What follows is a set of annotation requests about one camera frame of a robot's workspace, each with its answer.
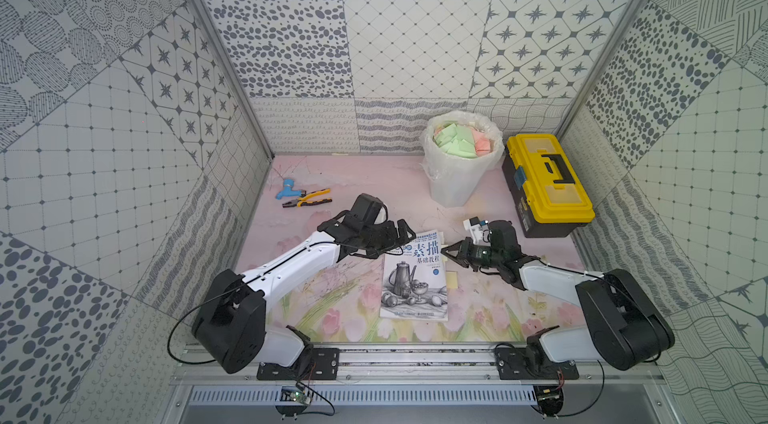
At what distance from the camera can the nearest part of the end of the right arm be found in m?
0.69

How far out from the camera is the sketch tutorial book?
0.82m

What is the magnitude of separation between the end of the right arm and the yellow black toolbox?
0.20 meters

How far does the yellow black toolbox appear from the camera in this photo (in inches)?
34.5

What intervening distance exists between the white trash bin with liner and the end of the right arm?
188 mm

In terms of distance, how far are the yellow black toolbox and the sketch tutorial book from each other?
0.31m

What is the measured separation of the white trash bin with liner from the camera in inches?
34.0

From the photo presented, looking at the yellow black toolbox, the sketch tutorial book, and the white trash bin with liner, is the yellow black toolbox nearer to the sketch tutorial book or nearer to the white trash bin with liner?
the white trash bin with liner

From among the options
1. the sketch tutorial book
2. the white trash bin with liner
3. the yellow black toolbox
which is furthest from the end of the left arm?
the yellow black toolbox

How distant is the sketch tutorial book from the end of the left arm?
53 mm

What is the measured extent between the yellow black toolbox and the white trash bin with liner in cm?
15
